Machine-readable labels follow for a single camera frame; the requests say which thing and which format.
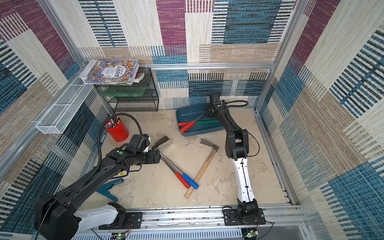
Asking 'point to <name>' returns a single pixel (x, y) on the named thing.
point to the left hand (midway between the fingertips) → (155, 156)
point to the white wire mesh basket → (58, 117)
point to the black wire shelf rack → (149, 103)
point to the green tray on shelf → (124, 91)
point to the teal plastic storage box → (190, 114)
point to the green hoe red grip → (183, 124)
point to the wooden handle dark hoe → (215, 148)
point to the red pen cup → (116, 129)
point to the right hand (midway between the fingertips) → (208, 110)
